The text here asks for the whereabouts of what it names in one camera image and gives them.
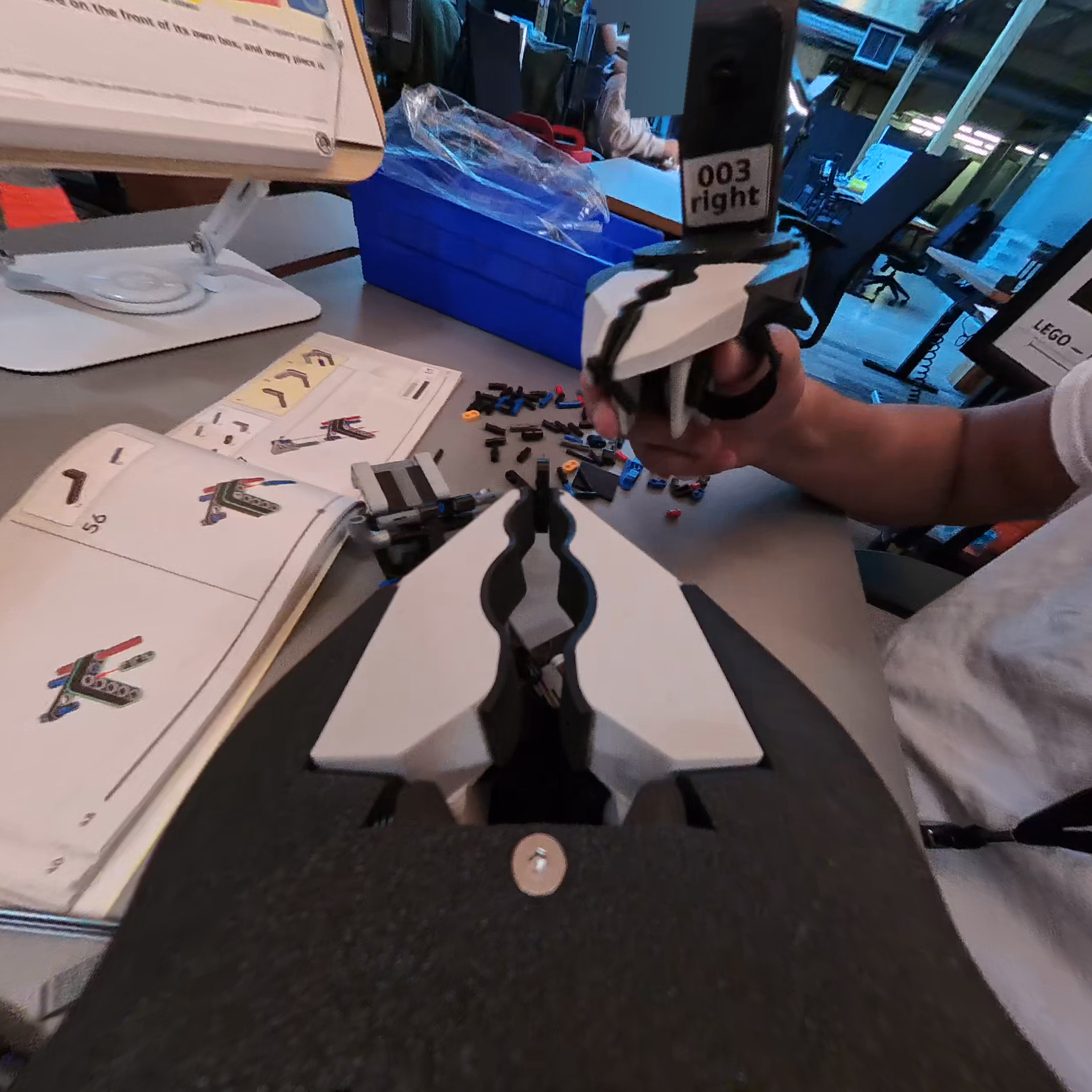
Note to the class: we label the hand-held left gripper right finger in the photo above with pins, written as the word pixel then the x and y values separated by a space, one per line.
pixel 665 682

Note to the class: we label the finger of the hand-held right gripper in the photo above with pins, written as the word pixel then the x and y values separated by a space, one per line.
pixel 691 324
pixel 601 316

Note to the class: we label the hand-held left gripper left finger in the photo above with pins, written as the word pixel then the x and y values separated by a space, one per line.
pixel 409 682

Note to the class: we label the pile of small toy pins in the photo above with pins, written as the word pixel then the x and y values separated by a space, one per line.
pixel 520 409

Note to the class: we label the person's right forearm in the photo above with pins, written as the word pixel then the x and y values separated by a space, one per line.
pixel 921 452

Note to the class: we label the person's right hand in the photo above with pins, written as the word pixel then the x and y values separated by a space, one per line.
pixel 725 448

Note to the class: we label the blue plastic bin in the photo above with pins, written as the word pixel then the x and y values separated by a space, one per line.
pixel 461 264

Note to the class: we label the dark grey toy panel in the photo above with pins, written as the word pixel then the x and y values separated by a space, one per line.
pixel 595 484

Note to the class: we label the toy chassis with grey motor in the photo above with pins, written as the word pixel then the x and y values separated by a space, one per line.
pixel 401 491

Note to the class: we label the clear plastic bag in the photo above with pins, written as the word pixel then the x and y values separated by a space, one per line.
pixel 478 145

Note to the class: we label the building instruction booklet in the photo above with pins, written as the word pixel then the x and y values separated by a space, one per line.
pixel 171 597

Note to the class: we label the person's white shirt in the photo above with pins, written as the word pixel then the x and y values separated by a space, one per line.
pixel 1007 682

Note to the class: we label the black framed sign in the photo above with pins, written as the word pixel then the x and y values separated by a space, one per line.
pixel 1049 341

